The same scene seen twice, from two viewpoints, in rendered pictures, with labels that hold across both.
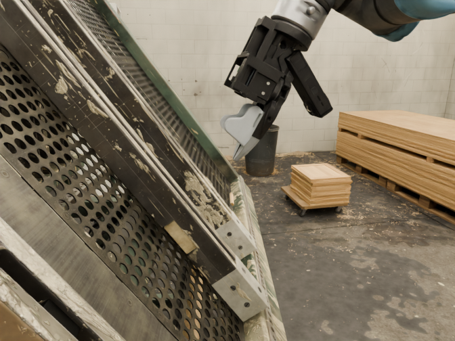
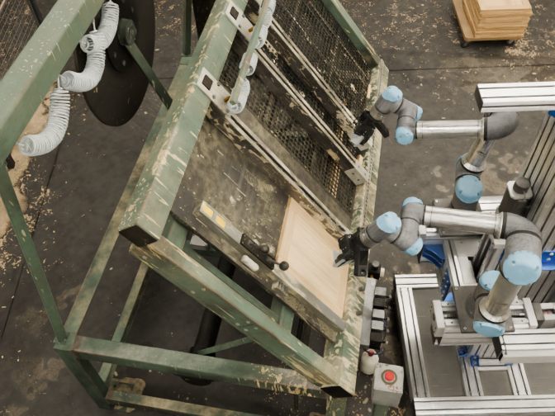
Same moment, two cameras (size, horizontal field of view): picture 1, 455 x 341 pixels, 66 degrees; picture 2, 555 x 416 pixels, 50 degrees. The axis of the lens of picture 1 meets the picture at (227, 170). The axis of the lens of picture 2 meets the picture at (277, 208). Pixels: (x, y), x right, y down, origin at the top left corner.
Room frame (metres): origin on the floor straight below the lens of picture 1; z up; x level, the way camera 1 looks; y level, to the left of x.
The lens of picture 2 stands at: (-1.43, -0.13, 3.34)
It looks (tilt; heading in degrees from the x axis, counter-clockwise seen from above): 52 degrees down; 14
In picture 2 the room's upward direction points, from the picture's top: 3 degrees counter-clockwise
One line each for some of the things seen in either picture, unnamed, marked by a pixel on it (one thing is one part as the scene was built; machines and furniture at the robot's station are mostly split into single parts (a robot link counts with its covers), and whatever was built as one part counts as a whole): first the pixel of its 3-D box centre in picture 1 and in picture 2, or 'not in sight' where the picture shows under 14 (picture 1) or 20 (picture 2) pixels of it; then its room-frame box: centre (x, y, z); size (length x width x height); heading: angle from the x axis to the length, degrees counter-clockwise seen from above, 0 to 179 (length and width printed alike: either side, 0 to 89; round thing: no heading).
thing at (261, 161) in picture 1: (260, 149); not in sight; (4.70, -0.45, 0.33); 0.52 x 0.51 x 0.65; 12
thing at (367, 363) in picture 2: not in sight; (369, 360); (0.05, -0.24, 0.10); 0.10 x 0.10 x 0.20
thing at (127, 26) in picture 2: not in sight; (124, 31); (0.52, 0.99, 1.85); 0.80 x 0.06 x 0.80; 1
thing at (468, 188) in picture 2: not in sight; (467, 192); (0.44, -0.55, 1.20); 0.13 x 0.12 x 0.14; 179
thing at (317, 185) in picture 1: (313, 187); (488, 10); (3.48, -0.91, 0.20); 0.61 x 0.53 x 0.40; 12
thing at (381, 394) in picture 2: not in sight; (386, 385); (-0.39, -0.30, 0.84); 0.12 x 0.12 x 0.18; 1
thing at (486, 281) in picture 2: not in sight; (492, 289); (-0.06, -0.66, 1.20); 0.13 x 0.12 x 0.14; 175
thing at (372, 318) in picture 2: not in sight; (376, 309); (0.05, -0.22, 0.69); 0.50 x 0.14 x 0.24; 1
